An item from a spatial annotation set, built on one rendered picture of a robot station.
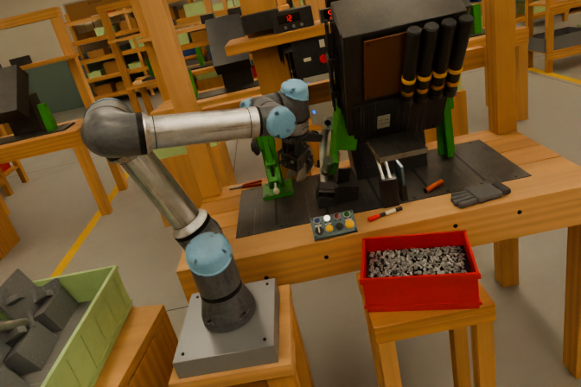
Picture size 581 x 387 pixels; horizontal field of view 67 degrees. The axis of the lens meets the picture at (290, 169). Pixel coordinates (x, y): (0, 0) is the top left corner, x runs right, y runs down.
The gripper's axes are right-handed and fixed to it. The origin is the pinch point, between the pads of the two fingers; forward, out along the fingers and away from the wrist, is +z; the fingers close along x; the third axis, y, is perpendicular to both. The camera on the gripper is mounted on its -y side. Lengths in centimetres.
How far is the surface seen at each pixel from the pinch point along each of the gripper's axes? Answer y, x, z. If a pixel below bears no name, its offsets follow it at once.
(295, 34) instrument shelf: -44, -31, -26
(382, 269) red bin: 9.1, 34.7, 14.0
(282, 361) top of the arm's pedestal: 49, 26, 14
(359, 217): -12.0, 16.6, 20.2
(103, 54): -455, -855, 342
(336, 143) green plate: -23.5, 0.2, 1.2
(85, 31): -479, -942, 311
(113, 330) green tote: 62, -32, 33
